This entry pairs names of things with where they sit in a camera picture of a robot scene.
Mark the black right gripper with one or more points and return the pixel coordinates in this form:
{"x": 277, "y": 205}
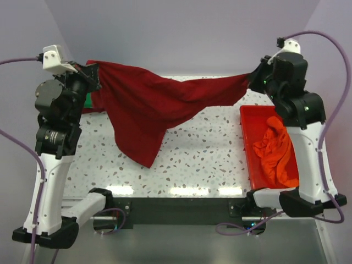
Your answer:
{"x": 258, "y": 78}

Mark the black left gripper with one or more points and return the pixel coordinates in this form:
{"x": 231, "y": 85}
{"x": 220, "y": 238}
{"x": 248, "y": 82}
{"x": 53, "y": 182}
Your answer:
{"x": 89, "y": 76}

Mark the dark red t shirt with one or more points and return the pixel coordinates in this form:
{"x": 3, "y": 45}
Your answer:
{"x": 142, "y": 105}

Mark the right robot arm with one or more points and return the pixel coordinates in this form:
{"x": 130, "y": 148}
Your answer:
{"x": 304, "y": 118}

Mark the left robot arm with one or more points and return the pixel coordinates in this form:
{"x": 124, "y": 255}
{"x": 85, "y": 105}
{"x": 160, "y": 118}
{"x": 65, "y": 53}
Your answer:
{"x": 60, "y": 103}

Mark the folded green t shirt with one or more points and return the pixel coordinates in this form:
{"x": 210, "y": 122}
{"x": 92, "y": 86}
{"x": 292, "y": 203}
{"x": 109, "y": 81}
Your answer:
{"x": 88, "y": 101}

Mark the red plastic bin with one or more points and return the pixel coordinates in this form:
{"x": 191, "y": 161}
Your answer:
{"x": 253, "y": 122}

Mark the crumpled orange t shirt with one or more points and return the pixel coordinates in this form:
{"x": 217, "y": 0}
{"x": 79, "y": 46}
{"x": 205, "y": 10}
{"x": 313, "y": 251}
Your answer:
{"x": 274, "y": 151}

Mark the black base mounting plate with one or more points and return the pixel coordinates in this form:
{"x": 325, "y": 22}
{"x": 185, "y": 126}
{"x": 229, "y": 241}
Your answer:
{"x": 177, "y": 211}

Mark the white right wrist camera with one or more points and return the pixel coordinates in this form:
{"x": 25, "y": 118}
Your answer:
{"x": 288, "y": 45}

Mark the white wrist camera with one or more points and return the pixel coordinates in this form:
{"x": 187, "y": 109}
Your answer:
{"x": 288, "y": 45}
{"x": 55, "y": 61}

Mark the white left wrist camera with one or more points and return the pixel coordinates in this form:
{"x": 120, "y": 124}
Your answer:
{"x": 55, "y": 61}

